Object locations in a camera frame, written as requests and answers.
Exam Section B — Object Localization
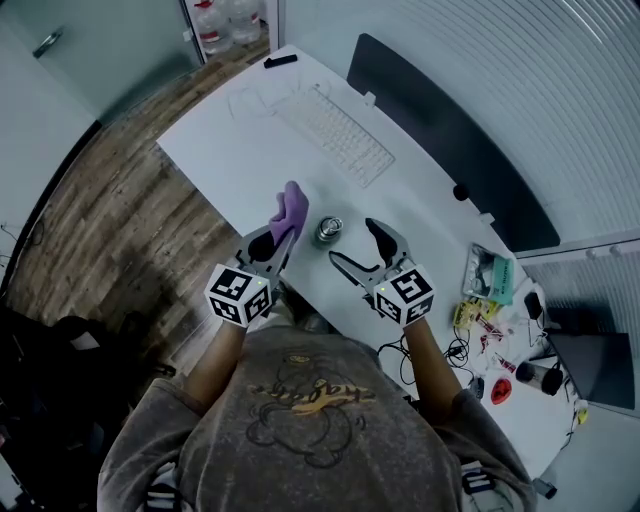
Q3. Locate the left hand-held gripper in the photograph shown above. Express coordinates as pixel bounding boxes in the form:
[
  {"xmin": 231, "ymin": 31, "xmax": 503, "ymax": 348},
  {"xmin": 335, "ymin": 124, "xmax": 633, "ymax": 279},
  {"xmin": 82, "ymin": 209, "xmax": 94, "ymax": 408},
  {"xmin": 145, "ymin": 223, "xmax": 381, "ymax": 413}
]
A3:
[{"xmin": 204, "ymin": 223, "xmax": 300, "ymax": 329}]

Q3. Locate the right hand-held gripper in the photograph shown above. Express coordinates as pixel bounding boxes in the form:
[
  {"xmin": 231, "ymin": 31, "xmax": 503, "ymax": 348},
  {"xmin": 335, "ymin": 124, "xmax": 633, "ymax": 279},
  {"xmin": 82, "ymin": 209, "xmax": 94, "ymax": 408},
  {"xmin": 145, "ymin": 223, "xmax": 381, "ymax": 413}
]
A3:
[{"xmin": 327, "ymin": 217, "xmax": 435, "ymax": 328}]

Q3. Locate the small metal cup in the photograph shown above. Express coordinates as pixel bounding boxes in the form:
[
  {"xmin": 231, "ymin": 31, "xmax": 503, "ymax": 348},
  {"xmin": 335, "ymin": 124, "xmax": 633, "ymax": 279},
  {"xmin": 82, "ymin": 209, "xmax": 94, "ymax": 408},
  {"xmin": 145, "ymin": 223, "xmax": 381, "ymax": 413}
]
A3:
[{"xmin": 313, "ymin": 215, "xmax": 345, "ymax": 249}]

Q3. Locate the purple cloth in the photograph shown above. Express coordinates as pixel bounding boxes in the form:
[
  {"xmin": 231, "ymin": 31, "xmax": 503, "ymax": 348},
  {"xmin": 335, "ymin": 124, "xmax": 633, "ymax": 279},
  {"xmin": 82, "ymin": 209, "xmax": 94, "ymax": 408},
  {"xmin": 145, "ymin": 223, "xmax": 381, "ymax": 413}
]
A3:
[{"xmin": 268, "ymin": 180, "xmax": 310, "ymax": 246}]

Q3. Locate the person's right forearm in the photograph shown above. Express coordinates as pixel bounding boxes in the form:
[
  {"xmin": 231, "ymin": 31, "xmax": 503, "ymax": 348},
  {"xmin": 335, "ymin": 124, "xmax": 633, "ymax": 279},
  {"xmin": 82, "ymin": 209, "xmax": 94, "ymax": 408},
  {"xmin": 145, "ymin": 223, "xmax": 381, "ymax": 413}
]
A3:
[{"xmin": 402, "ymin": 317, "xmax": 464, "ymax": 429}]

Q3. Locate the person's left forearm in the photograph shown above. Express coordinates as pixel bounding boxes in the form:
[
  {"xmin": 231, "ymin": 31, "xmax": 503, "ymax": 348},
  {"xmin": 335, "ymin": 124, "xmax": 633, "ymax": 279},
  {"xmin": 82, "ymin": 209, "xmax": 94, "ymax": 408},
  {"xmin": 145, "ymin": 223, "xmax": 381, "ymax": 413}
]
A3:
[{"xmin": 184, "ymin": 319, "xmax": 249, "ymax": 416}]

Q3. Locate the yellow snack packet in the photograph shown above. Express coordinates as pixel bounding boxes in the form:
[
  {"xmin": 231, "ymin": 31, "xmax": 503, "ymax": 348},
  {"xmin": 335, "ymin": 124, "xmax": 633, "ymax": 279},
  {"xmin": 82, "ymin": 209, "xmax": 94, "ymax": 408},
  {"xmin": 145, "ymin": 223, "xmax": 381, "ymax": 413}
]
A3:
[{"xmin": 453, "ymin": 298, "xmax": 499, "ymax": 329}]

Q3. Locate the white keyboard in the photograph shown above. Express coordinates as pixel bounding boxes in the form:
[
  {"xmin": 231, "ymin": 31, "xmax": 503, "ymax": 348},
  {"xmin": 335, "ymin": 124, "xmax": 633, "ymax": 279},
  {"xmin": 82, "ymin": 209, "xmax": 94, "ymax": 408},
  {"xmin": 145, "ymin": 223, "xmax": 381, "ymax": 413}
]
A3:
[{"xmin": 277, "ymin": 84, "xmax": 396, "ymax": 189}]

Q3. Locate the teal package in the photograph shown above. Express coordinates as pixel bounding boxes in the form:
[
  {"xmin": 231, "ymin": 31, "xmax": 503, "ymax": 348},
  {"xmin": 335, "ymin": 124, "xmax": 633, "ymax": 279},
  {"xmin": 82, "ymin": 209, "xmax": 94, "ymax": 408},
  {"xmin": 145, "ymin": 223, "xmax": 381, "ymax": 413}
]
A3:
[{"xmin": 492, "ymin": 252, "xmax": 516, "ymax": 306}]

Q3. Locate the dark desk divider panel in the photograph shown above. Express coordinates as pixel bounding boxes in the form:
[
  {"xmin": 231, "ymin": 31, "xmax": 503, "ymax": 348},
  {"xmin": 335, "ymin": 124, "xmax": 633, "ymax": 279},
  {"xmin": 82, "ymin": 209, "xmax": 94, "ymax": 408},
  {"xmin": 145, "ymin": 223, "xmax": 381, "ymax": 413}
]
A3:
[{"xmin": 346, "ymin": 33, "xmax": 561, "ymax": 254}]

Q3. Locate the red sachet strip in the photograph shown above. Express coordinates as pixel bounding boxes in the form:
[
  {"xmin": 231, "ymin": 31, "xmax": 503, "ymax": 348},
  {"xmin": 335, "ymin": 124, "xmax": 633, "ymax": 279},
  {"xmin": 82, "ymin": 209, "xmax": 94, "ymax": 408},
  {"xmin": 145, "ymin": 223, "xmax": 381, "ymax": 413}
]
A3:
[{"xmin": 477, "ymin": 309, "xmax": 519, "ymax": 374}]

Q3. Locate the black office chair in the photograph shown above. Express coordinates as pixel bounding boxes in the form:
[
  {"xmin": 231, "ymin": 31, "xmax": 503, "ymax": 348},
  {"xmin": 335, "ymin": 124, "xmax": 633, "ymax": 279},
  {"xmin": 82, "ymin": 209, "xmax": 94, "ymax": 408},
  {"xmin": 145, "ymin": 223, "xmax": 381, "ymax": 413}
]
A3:
[{"xmin": 47, "ymin": 309, "xmax": 179, "ymax": 406}]

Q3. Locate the person's grey printed t-shirt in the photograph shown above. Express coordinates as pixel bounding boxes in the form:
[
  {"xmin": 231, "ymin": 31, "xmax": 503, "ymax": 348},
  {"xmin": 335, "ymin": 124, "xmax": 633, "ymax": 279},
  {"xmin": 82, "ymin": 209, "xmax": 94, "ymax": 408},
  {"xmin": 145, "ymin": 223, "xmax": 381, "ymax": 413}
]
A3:
[{"xmin": 98, "ymin": 324, "xmax": 536, "ymax": 512}]

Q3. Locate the black tumbler bottle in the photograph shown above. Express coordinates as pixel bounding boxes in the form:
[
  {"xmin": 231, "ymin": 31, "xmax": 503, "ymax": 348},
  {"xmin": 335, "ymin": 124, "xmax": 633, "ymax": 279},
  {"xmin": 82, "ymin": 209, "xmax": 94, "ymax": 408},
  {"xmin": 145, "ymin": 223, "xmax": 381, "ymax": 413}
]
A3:
[{"xmin": 515, "ymin": 360, "xmax": 564, "ymax": 396}]

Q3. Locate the clear water jug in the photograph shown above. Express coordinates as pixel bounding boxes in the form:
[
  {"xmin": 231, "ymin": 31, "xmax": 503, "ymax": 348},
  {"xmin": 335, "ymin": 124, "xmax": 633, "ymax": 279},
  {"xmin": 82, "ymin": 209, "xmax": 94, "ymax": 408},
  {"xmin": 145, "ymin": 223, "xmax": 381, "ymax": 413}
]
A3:
[
  {"xmin": 229, "ymin": 0, "xmax": 262, "ymax": 45},
  {"xmin": 192, "ymin": 0, "xmax": 234, "ymax": 55}
]

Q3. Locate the frosted glass door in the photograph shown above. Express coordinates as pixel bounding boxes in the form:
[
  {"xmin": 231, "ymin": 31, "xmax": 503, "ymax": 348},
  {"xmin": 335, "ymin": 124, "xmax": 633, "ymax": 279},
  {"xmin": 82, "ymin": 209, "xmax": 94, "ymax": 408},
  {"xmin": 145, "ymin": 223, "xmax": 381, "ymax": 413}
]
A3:
[{"xmin": 0, "ymin": 0, "xmax": 206, "ymax": 124}]

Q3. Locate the black cable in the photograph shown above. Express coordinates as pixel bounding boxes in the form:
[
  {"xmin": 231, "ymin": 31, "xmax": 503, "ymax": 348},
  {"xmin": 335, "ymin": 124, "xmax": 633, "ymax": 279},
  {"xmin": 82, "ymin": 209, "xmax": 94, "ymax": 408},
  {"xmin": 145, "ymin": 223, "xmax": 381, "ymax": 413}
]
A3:
[{"xmin": 377, "ymin": 334, "xmax": 474, "ymax": 386}]

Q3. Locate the white keyboard cable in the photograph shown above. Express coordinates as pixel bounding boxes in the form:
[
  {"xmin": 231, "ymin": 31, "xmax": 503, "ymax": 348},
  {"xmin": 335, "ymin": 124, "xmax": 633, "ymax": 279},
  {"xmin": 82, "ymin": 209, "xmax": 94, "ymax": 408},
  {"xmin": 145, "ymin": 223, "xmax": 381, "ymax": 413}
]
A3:
[{"xmin": 227, "ymin": 82, "xmax": 334, "ymax": 119}]

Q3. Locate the black white striped strap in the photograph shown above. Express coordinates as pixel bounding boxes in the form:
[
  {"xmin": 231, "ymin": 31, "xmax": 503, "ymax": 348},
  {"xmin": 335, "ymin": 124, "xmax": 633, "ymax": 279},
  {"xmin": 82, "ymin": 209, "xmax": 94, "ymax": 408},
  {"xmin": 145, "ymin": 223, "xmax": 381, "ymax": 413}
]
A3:
[
  {"xmin": 462, "ymin": 467, "xmax": 496, "ymax": 496},
  {"xmin": 144, "ymin": 487, "xmax": 179, "ymax": 512}
]

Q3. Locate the metal door handle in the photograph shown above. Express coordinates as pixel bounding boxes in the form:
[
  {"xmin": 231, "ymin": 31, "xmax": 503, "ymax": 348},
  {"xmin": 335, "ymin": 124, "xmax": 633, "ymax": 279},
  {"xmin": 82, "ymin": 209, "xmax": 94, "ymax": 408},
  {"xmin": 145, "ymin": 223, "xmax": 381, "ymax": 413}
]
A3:
[{"xmin": 32, "ymin": 29, "xmax": 65, "ymax": 59}]

